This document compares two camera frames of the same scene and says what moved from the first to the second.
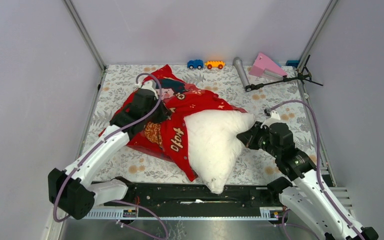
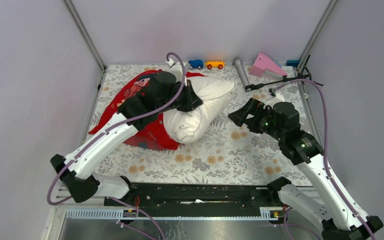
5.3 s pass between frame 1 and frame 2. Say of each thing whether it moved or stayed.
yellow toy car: stayed
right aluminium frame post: stayed
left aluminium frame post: stayed
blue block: stayed
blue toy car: stayed
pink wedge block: stayed
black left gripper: moved
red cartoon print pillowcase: moved
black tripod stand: stayed
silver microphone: stayed
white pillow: moved
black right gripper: moved
